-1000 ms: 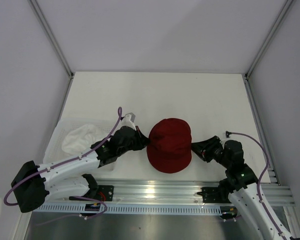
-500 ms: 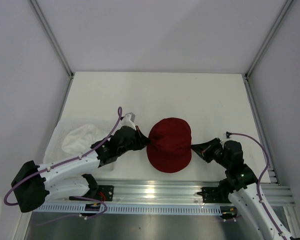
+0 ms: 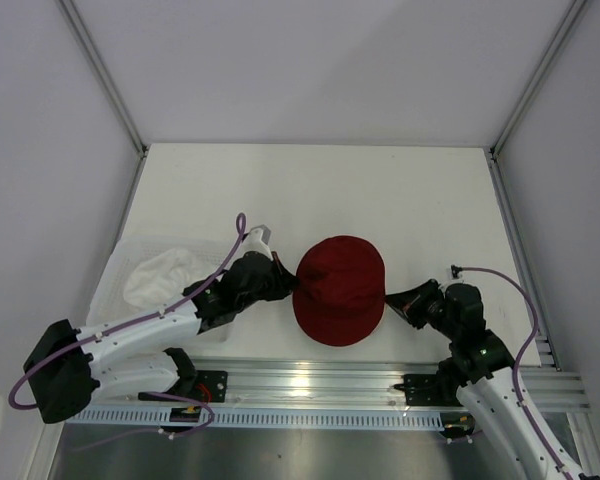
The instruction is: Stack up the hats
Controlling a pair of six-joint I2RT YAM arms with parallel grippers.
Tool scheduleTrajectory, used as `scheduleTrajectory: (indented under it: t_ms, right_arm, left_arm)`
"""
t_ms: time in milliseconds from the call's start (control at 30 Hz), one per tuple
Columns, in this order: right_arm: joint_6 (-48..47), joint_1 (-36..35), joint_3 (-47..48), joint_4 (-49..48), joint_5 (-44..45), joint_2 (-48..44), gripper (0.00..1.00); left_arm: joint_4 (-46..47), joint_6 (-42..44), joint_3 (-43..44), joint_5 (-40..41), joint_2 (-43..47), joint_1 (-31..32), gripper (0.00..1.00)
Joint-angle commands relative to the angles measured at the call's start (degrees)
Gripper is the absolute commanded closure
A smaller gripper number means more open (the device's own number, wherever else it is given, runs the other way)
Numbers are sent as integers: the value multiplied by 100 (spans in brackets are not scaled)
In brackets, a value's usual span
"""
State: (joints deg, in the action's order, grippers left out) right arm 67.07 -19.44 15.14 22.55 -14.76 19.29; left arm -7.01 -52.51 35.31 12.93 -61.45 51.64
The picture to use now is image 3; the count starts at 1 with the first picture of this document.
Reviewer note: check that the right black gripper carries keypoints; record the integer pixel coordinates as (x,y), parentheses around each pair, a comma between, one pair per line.
(408,303)

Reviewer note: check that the right black base bracket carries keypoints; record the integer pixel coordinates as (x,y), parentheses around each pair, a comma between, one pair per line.
(421,390)

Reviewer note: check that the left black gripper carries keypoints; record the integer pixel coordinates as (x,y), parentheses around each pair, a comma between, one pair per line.
(284,281)

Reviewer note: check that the white bucket hat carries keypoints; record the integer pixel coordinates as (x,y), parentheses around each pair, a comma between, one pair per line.
(159,279)

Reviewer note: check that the dark red bucket hat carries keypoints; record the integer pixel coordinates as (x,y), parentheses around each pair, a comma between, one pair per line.
(340,298)

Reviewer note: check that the left black base bracket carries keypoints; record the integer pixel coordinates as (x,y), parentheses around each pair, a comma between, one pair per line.
(208,386)

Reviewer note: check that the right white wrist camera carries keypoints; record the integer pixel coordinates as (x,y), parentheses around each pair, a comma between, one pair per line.
(456,273)

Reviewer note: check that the aluminium mounting rail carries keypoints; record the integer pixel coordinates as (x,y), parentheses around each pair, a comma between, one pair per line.
(322,385)

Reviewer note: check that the left aluminium frame post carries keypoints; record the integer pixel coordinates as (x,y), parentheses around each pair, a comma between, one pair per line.
(88,47)

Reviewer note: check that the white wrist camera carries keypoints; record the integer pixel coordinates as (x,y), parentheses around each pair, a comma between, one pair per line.
(456,273)
(257,241)

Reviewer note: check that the black base bracket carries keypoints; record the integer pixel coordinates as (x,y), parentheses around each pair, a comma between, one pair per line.
(421,390)
(208,386)

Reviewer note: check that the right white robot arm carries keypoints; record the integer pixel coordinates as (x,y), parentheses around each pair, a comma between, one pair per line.
(482,376)

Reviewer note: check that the white slotted cable duct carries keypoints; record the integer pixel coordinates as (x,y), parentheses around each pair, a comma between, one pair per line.
(225,417)

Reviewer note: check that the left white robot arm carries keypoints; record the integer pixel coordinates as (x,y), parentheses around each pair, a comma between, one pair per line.
(144,356)

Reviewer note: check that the aluminium frame post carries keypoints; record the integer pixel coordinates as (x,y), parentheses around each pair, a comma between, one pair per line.
(88,47)
(550,54)

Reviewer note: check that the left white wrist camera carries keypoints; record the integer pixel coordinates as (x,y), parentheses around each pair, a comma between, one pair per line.
(257,241)

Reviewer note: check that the right aluminium frame post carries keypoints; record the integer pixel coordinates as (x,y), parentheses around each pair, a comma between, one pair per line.
(550,54)

